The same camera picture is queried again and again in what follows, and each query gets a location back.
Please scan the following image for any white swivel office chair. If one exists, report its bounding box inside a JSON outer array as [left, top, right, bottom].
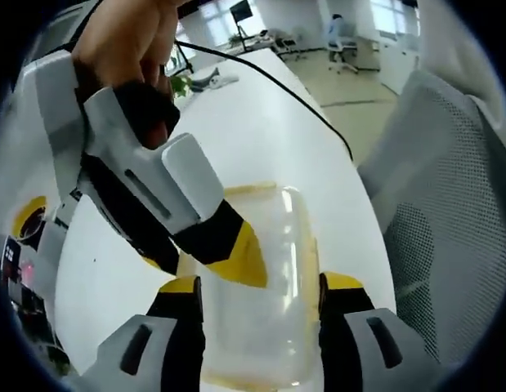
[[328, 36, 360, 76]]

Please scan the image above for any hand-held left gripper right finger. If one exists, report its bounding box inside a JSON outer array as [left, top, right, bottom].
[[318, 271, 441, 392]]

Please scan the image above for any black monitor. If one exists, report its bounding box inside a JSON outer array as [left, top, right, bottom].
[[230, 1, 254, 22]]

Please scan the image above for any yellow black tape roll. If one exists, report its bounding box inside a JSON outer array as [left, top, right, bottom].
[[12, 195, 50, 247]]

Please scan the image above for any grey mesh office chair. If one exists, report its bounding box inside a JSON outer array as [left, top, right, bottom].
[[356, 69, 506, 368]]

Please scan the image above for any thin black cable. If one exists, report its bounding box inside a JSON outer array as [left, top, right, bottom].
[[43, 0, 105, 54]]

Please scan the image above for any green potted plant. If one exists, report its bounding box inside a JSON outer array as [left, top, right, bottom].
[[169, 75, 195, 98]]

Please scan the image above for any white grey soft object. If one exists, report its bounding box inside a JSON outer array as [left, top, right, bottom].
[[190, 67, 240, 91]]

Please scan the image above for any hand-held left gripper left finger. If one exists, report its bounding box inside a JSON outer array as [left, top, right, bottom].
[[83, 275, 208, 392]]

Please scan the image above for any dark small device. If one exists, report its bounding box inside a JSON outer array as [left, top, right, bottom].
[[0, 234, 24, 283]]

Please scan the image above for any white office desk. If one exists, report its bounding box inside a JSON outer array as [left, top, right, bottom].
[[354, 34, 387, 73]]

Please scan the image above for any black monitor stand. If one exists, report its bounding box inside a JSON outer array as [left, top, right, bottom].
[[235, 20, 256, 53]]

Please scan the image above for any person's right hand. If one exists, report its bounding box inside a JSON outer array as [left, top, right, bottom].
[[70, 0, 179, 101]]

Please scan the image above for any clear plastic food container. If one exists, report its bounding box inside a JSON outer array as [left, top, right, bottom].
[[177, 181, 324, 387]]

